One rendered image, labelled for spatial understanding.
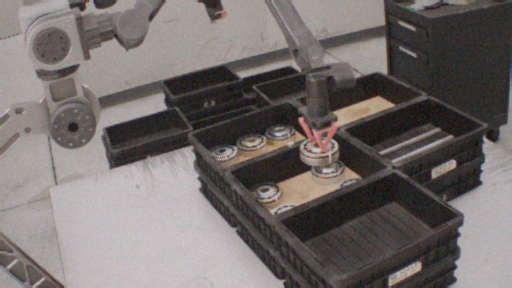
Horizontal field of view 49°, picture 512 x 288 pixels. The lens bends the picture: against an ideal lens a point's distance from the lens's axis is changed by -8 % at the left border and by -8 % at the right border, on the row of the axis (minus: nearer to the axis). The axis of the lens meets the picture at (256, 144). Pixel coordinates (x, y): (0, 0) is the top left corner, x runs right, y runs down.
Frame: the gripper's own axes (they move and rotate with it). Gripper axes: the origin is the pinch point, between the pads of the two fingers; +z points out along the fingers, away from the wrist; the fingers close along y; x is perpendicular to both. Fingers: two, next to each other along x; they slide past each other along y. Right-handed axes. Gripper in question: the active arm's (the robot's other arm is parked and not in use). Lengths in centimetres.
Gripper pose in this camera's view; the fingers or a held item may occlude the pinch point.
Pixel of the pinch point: (318, 143)
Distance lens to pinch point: 163.9
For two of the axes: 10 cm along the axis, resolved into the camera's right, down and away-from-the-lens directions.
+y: -4.4, -4.0, 8.0
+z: 0.7, 8.7, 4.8
